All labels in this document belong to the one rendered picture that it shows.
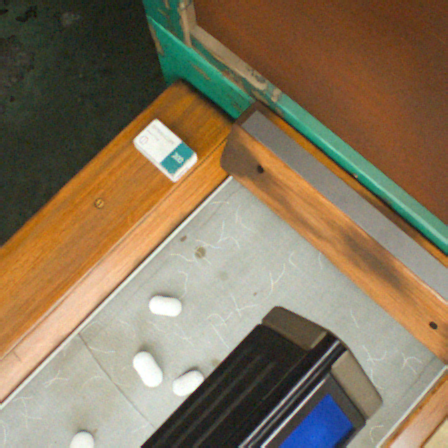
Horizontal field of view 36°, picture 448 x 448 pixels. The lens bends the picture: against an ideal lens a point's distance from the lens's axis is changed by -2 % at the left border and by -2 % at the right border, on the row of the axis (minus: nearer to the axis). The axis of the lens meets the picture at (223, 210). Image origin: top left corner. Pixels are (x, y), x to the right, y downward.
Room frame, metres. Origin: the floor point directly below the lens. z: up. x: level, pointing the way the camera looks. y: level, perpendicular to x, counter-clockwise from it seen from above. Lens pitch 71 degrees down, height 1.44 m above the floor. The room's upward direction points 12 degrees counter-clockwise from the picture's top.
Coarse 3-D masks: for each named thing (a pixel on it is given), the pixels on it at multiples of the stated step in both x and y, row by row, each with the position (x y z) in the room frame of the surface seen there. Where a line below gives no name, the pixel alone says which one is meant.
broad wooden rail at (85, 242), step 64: (128, 128) 0.35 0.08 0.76; (192, 128) 0.33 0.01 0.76; (64, 192) 0.29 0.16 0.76; (128, 192) 0.27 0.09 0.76; (192, 192) 0.26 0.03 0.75; (0, 256) 0.23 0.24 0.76; (64, 256) 0.22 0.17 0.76; (128, 256) 0.21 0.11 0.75; (0, 320) 0.16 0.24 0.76; (64, 320) 0.15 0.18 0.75; (0, 384) 0.10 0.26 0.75
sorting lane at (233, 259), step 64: (192, 256) 0.20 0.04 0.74; (256, 256) 0.18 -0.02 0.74; (320, 256) 0.17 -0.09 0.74; (128, 320) 0.14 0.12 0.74; (192, 320) 0.13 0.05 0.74; (256, 320) 0.12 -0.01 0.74; (320, 320) 0.10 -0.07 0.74; (384, 320) 0.09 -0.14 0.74; (64, 384) 0.09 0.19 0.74; (128, 384) 0.08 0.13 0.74; (384, 384) 0.03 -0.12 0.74
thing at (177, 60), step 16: (160, 32) 0.42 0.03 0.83; (160, 48) 0.43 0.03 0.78; (176, 48) 0.40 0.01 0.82; (160, 64) 0.43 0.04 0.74; (176, 64) 0.41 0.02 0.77; (192, 64) 0.38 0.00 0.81; (208, 64) 0.36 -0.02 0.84; (192, 80) 0.39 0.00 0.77; (208, 80) 0.36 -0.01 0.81; (224, 80) 0.34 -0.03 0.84; (208, 96) 0.37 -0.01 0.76; (224, 96) 0.34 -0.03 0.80; (240, 96) 0.32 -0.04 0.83; (224, 112) 0.35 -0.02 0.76; (240, 112) 0.33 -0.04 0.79
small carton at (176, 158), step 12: (156, 120) 0.34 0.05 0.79; (144, 132) 0.33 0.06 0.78; (156, 132) 0.32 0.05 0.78; (168, 132) 0.32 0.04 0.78; (144, 144) 0.31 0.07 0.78; (156, 144) 0.31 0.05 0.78; (168, 144) 0.31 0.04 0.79; (180, 144) 0.30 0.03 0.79; (156, 156) 0.30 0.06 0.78; (168, 156) 0.29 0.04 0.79; (180, 156) 0.29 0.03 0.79; (192, 156) 0.29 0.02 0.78; (168, 168) 0.28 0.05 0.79; (180, 168) 0.28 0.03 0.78
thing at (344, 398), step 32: (288, 320) 0.06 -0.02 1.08; (256, 352) 0.04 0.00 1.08; (288, 352) 0.04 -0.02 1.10; (320, 352) 0.03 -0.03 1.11; (352, 352) 0.03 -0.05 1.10; (224, 384) 0.03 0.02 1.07; (256, 384) 0.03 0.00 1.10; (288, 384) 0.02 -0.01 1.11; (320, 384) 0.02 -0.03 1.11; (352, 384) 0.02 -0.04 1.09; (192, 416) 0.02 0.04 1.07; (224, 416) 0.01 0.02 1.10; (256, 416) 0.01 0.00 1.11; (288, 416) 0.01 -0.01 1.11; (320, 416) 0.01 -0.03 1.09; (352, 416) 0.00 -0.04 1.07
